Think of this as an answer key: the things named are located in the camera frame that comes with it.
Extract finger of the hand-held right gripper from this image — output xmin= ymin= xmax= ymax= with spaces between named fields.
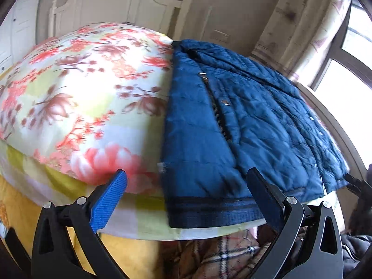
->
xmin=345 ymin=173 xmax=367 ymax=192

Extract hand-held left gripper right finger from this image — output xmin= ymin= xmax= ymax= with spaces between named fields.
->
xmin=246 ymin=167 xmax=343 ymax=279

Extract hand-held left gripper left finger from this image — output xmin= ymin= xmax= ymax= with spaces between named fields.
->
xmin=30 ymin=169 xmax=128 ymax=279

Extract blue quilted jacket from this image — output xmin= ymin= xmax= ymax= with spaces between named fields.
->
xmin=159 ymin=39 xmax=349 ymax=229

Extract black padded garment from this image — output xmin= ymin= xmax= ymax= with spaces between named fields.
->
xmin=341 ymin=232 xmax=372 ymax=271

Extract yellow daisy bedsheet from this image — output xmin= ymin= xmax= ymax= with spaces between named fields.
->
xmin=0 ymin=174 xmax=163 ymax=279

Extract plaid quilted pants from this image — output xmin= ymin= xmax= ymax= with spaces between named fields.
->
xmin=158 ymin=229 xmax=279 ymax=279

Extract floral blanket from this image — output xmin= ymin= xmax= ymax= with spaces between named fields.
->
xmin=0 ymin=22 xmax=335 ymax=240

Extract dark framed window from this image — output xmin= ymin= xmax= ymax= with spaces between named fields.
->
xmin=308 ymin=0 xmax=372 ymax=169

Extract sailboat print curtain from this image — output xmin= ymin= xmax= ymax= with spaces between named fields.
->
xmin=251 ymin=0 xmax=353 ymax=77

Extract thin silver pole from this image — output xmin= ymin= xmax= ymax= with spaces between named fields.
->
xmin=203 ymin=5 xmax=213 ymax=35

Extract white wardrobe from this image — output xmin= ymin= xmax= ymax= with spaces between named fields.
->
xmin=0 ymin=0 xmax=44 ymax=73

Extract white wooden headboard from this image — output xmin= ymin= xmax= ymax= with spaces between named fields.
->
xmin=48 ymin=0 xmax=194 ymax=44

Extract beige wall socket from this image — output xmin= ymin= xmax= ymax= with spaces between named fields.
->
xmin=212 ymin=30 xmax=230 ymax=43

